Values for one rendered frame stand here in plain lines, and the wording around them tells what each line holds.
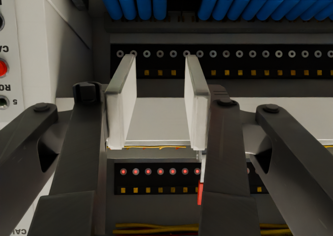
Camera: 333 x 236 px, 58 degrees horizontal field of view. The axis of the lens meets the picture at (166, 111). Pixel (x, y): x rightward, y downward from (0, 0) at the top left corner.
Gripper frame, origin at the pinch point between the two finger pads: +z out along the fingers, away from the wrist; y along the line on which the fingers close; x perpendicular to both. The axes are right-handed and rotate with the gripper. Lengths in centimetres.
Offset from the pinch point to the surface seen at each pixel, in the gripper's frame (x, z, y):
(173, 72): -7.4, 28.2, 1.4
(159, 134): -8.8, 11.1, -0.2
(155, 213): -33.1, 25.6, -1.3
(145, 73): -7.6, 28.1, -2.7
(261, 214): -33.4, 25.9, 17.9
